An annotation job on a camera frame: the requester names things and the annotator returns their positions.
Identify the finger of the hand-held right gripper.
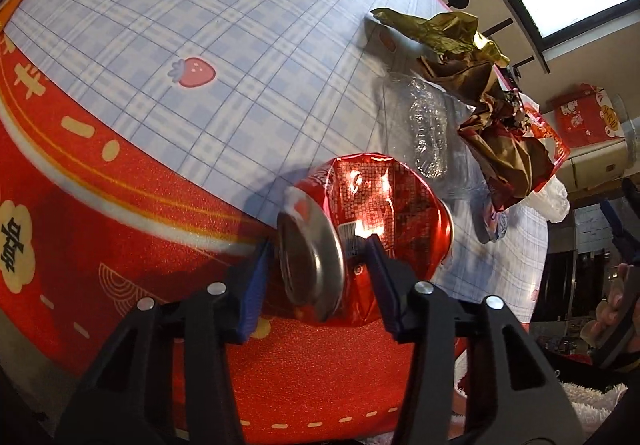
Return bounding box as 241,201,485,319
600,177,640,271

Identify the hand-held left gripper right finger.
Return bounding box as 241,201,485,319
364,233,586,445

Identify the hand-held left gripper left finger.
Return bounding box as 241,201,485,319
55,242,276,445

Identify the crushed red soda can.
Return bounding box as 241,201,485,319
276,153,455,326

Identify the person's right hand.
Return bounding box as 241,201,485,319
581,263,632,351

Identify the white plastic bag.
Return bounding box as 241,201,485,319
530,177,571,225

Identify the white fluffy cloth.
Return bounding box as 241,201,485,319
560,380,628,441

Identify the red printed box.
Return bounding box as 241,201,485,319
547,84,623,150

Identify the red snack packet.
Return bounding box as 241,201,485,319
520,105,572,190

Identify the small pale packet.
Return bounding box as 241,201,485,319
482,205,508,243

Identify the crumpled brown wrapper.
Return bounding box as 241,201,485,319
417,55,556,210

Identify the crushed clear plastic bottle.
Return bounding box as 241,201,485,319
395,75,481,180

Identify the crumpled gold foil wrapper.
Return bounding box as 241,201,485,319
371,7,511,66

